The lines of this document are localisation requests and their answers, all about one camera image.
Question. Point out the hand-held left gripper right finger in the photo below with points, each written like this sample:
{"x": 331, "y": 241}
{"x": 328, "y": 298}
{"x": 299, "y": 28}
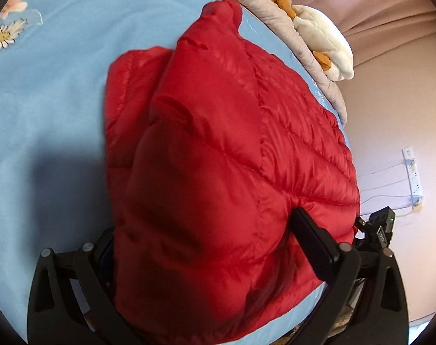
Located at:
{"x": 313, "y": 244}

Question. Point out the red down jacket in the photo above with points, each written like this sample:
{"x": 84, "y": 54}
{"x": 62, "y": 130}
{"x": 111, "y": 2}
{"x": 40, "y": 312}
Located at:
{"x": 221, "y": 151}

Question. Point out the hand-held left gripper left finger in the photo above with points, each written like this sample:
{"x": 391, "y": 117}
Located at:
{"x": 92, "y": 276}

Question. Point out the white power strip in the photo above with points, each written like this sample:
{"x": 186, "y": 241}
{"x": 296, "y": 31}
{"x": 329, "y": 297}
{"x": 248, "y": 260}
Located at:
{"x": 413, "y": 176}

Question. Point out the blue floral bed sheet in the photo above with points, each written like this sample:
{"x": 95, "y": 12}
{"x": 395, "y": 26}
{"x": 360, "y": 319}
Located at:
{"x": 49, "y": 97}

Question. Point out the pink curtain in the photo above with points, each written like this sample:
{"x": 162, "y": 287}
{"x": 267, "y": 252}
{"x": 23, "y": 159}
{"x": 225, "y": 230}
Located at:
{"x": 376, "y": 10}

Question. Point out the white duck plush toy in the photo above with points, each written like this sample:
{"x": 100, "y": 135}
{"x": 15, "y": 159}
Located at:
{"x": 326, "y": 39}

